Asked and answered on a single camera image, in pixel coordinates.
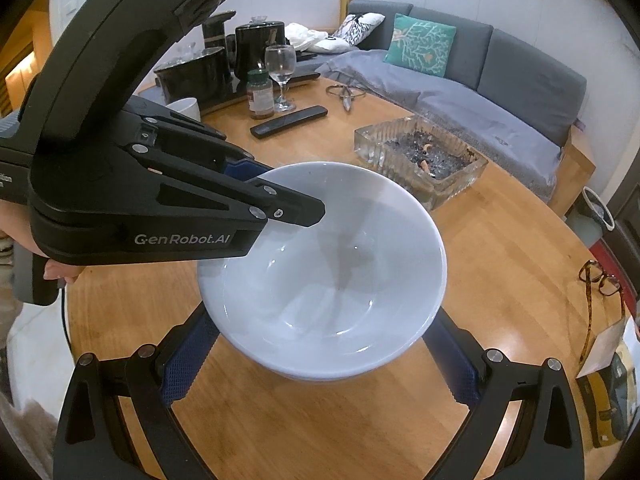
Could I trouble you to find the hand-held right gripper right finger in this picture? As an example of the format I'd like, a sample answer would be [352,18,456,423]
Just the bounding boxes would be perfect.
[422,307,586,480]

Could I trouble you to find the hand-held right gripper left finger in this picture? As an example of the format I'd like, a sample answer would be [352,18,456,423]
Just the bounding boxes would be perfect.
[52,305,223,480]

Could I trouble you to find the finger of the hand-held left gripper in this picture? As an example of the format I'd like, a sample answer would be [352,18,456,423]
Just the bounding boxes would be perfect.
[119,141,327,227]
[122,96,275,183]

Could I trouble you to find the person's left hand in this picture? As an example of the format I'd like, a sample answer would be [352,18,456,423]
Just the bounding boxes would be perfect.
[0,200,86,285]

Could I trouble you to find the black remote control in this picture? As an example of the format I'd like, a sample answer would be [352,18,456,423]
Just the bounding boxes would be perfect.
[250,105,328,139]

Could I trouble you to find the small glass jar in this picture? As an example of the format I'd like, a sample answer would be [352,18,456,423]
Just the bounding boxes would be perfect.
[246,70,275,120]

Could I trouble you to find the white cup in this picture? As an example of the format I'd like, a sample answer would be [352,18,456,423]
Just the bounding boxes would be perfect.
[165,97,202,123]

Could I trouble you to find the black pot with glass lid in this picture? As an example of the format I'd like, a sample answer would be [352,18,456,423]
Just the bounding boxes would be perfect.
[154,46,228,106]

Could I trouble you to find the wooden cabinet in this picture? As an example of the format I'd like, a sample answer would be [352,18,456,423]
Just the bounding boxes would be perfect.
[0,0,51,126]

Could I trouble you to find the wine glass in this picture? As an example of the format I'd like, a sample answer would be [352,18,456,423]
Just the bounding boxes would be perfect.
[264,44,297,112]

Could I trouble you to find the black cylindrical canister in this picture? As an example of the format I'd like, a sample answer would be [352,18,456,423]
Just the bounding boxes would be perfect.
[234,20,286,81]

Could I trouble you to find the black kettle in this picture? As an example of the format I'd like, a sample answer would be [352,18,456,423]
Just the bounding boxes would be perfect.
[201,10,238,58]

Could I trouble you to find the white clothing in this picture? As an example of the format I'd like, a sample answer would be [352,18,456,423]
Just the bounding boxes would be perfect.
[282,22,335,56]

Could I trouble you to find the glass ashtray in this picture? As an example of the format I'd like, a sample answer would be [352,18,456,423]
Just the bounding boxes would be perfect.
[354,115,488,211]

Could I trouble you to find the brown tissue box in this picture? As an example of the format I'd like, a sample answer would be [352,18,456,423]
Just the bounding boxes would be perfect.
[575,317,640,451]

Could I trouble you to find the tortoiseshell eyeglasses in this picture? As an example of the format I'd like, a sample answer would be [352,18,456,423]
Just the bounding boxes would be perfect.
[577,259,626,366]

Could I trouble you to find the white patterned pillow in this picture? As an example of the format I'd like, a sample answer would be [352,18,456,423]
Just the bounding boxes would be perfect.
[332,12,386,43]

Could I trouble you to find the red door mat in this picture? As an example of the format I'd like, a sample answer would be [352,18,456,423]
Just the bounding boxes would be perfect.
[590,237,638,271]

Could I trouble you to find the teal patterned pillow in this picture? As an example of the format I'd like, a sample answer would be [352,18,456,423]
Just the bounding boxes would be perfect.
[384,13,457,79]

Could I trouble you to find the trash bin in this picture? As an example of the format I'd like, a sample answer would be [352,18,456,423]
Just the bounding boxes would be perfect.
[565,186,617,248]

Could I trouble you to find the black cable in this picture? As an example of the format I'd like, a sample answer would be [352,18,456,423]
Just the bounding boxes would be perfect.
[57,282,73,346]

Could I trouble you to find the grey sofa with wooden frame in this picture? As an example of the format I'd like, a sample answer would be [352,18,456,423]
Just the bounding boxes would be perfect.
[300,0,601,216]

